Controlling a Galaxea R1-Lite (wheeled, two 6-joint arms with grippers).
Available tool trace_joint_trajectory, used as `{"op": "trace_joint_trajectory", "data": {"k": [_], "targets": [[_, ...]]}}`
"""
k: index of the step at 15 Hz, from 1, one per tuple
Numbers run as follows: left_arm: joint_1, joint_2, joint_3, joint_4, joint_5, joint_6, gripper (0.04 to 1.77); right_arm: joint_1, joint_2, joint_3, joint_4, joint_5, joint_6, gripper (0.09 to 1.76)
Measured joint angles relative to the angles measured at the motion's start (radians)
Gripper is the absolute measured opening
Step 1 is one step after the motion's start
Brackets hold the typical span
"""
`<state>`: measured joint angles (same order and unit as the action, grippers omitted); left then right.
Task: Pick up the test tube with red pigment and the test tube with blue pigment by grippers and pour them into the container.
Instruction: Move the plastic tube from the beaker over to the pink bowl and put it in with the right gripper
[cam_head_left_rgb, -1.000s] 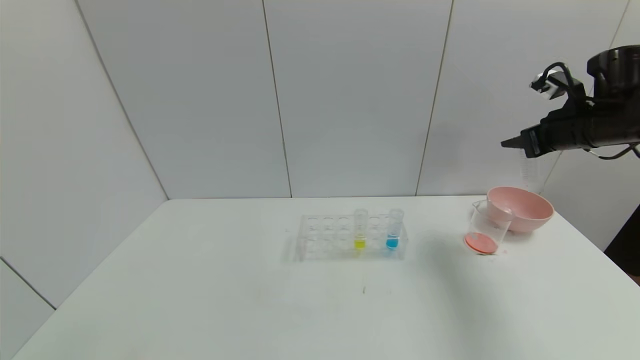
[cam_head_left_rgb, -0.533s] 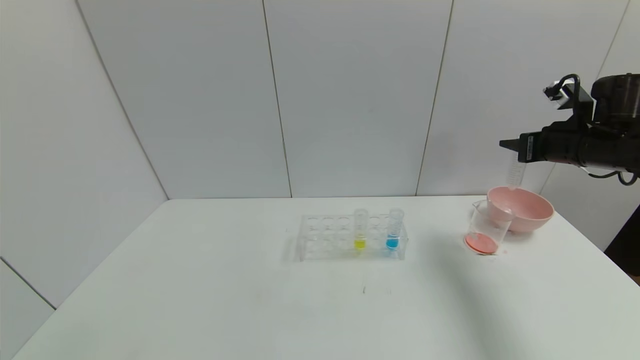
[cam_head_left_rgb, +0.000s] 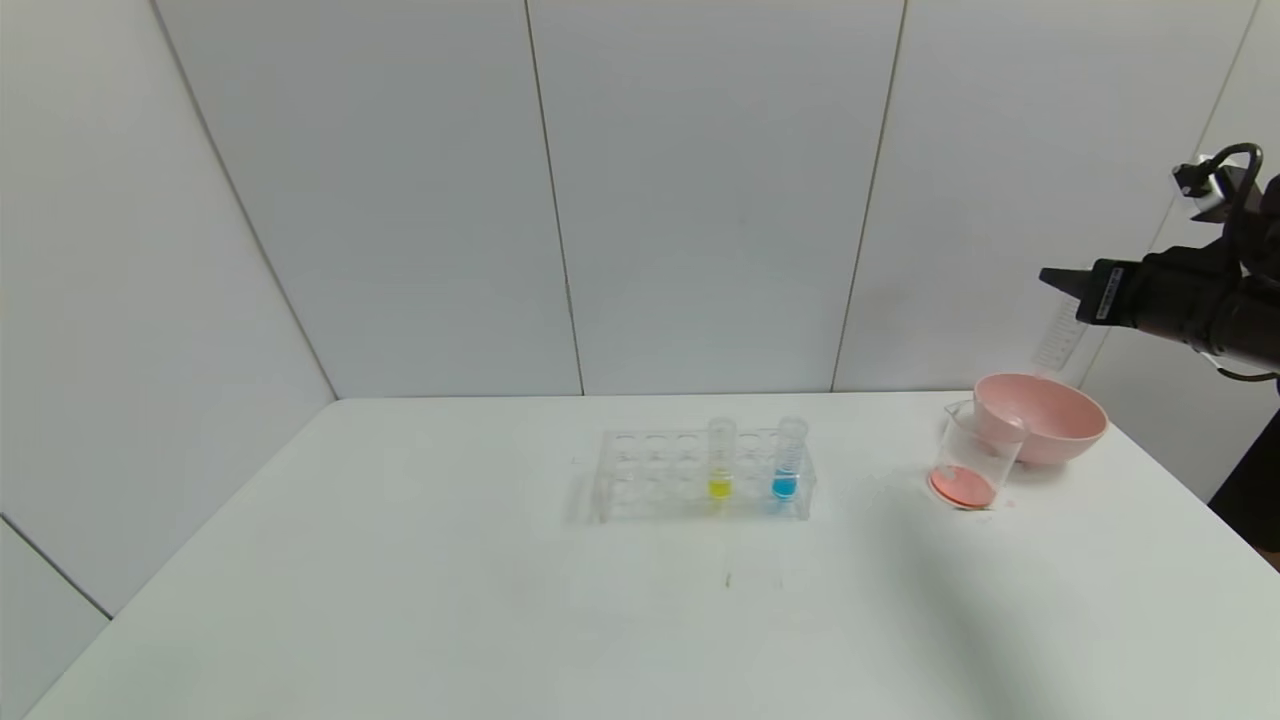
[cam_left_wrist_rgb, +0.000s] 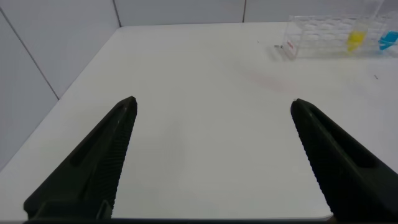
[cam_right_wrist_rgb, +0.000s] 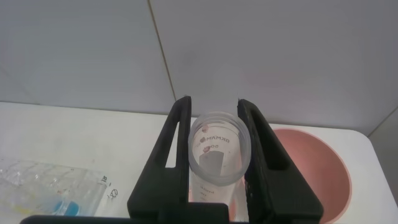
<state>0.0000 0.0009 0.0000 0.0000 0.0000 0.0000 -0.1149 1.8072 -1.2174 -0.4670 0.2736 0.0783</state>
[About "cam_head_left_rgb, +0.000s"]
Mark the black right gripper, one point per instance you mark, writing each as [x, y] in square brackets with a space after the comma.
[1104, 291]

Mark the test tube with red pigment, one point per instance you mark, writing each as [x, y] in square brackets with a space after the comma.
[1058, 335]

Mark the test tube with blue pigment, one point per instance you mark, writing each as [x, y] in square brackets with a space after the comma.
[785, 487]

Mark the test tube with yellow pigment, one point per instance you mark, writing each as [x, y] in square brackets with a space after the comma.
[720, 488]

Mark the clear acrylic test tube rack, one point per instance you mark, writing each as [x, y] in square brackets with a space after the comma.
[660, 470]

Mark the pink plastic bowl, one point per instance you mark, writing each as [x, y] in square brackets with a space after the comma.
[1050, 425]

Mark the clear glass beaker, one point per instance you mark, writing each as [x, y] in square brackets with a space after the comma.
[965, 485]

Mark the black background object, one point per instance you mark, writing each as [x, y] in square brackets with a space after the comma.
[1250, 490]

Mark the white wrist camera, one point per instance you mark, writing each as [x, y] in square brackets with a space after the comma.
[1190, 180]

